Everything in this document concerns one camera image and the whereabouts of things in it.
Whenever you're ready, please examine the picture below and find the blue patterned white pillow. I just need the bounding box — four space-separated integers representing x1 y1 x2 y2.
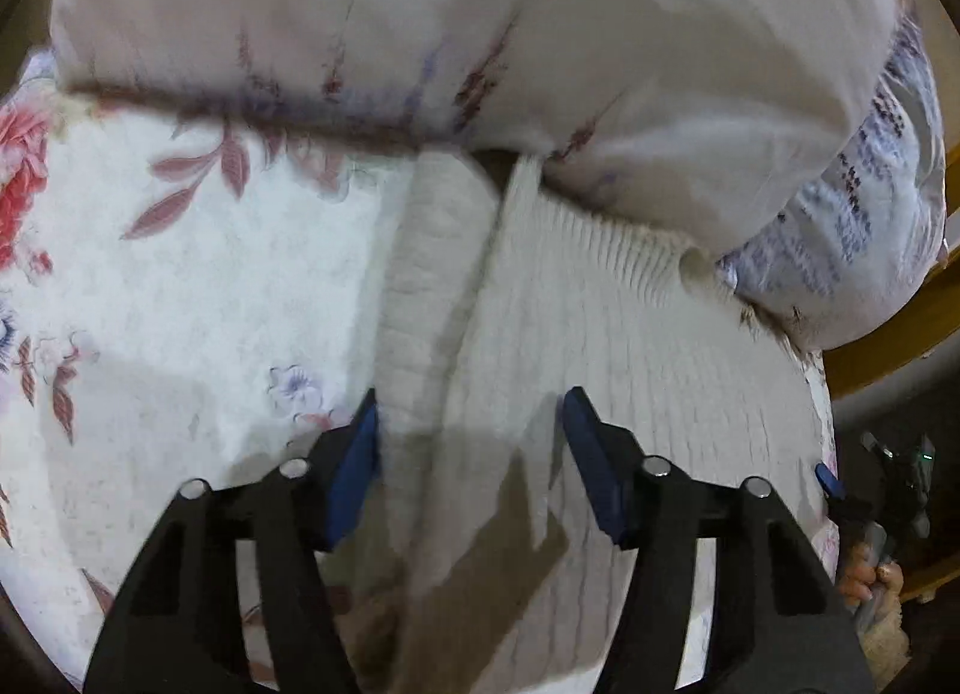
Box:
719 11 947 351

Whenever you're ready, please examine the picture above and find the person's right hand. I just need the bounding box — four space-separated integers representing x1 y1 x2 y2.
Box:
836 543 903 613

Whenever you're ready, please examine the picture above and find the pink pillow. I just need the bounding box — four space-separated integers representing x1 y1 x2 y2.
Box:
50 0 900 254

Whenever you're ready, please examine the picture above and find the fuzzy beige sleeve forearm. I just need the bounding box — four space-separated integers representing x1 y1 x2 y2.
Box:
859 595 910 692

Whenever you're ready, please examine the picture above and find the beige knitted sweater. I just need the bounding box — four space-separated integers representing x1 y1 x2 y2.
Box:
350 151 838 692

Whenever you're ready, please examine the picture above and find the wooden wardrobe frame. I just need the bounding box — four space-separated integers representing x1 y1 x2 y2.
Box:
825 151 958 600

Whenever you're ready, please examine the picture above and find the floral bed sheet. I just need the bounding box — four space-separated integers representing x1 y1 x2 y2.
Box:
0 47 842 688

